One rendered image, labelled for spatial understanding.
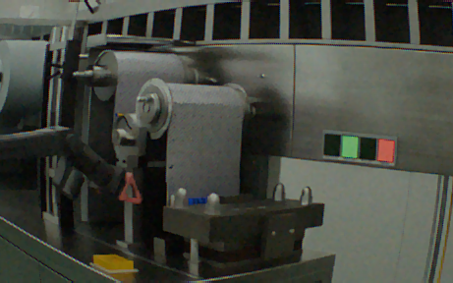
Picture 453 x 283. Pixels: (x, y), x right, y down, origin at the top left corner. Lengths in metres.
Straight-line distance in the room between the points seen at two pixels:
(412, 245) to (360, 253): 0.48
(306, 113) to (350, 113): 0.15
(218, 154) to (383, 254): 2.80
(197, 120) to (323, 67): 0.35
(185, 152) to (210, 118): 0.11
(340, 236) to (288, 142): 2.87
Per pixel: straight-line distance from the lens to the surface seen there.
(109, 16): 2.56
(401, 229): 4.35
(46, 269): 1.76
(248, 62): 1.95
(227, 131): 1.79
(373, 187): 4.47
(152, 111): 1.68
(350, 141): 1.70
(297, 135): 1.82
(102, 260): 1.47
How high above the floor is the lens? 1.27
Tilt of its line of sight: 3 degrees down
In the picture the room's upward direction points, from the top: 3 degrees clockwise
